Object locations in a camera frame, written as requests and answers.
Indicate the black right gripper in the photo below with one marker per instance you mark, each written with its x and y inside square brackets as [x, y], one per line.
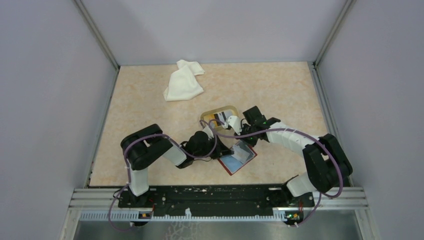
[252, 143]

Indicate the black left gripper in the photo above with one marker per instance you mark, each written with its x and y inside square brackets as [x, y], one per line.
[221, 150]

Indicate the red card holder wallet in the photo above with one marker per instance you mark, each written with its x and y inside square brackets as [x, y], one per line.
[231, 165]

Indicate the silver VIP card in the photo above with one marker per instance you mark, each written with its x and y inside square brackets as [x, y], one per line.
[240, 154]

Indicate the beige oval tray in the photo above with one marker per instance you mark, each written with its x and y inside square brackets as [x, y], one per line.
[217, 110]

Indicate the gold VIP card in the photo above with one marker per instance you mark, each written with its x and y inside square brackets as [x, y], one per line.
[210, 119]

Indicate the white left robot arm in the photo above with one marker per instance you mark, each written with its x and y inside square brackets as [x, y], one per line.
[144, 147]

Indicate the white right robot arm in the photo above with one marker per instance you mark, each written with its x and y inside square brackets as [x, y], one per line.
[326, 163]

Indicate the silver magnetic stripe card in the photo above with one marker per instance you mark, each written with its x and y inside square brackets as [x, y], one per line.
[223, 115]

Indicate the white crumpled cloth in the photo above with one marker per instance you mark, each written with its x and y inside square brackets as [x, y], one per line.
[183, 85]

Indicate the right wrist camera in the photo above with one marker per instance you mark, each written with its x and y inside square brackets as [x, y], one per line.
[233, 122]

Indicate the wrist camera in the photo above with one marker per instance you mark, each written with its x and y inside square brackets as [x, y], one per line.
[209, 132]
[233, 122]

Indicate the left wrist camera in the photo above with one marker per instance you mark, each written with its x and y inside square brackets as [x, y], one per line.
[209, 132]

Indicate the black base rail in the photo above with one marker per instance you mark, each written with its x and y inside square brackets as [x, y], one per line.
[237, 200]

